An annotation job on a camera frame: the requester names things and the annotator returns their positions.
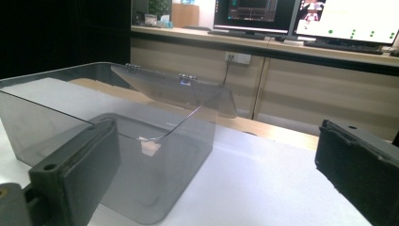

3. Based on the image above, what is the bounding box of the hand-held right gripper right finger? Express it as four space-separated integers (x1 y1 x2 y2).
314 119 399 226

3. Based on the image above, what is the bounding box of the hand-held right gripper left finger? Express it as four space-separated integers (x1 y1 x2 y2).
27 118 122 226

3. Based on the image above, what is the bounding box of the transparent grey lidded box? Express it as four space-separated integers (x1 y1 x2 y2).
0 61 238 226

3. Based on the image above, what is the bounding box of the beige wooden cabinet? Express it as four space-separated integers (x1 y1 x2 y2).
130 25 399 142

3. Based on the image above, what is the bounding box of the white table mat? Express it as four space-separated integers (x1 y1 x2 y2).
0 77 375 226

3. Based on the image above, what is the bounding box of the black keyboard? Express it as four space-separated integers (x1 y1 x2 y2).
208 29 268 40
303 40 385 56

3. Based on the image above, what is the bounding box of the black curtain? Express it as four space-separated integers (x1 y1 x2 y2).
0 0 132 80

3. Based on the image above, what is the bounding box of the computer monitor white screen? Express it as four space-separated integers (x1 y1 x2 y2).
293 0 399 45

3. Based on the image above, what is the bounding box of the green potted plant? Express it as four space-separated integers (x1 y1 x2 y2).
148 0 173 20

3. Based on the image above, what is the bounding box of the brown cardboard box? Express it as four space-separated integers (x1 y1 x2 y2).
171 3 200 28

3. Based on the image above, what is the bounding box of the computer monitor dark screen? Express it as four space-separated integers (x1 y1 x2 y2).
212 0 297 36

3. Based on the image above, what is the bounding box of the white wall socket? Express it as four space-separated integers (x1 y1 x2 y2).
224 51 252 66

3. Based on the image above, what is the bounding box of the black power cable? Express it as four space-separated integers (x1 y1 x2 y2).
219 56 233 89

